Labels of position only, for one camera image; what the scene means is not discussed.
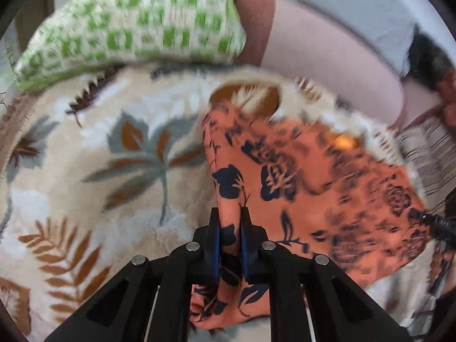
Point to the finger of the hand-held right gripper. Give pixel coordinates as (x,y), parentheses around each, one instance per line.
(438,222)

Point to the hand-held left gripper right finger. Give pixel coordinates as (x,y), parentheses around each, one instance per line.
(245,242)

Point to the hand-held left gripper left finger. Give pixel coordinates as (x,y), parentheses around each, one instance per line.
(215,242)

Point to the orange floral cloth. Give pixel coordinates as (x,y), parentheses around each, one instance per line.
(302,171)

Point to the striped beige cloth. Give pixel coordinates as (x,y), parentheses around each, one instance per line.
(427,156)

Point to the rust brown cloth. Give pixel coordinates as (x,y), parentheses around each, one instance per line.
(449,114)

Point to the beige leaf-print blanket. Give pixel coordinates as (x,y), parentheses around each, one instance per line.
(107,185)

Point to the dark furry cloth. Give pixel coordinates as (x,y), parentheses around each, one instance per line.
(427,60)

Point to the pink bolster pillow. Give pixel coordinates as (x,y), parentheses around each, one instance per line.
(320,60)

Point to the green checkered pillow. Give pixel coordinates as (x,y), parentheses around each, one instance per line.
(142,25)

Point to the grey pillow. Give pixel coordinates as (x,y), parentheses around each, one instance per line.
(356,7)

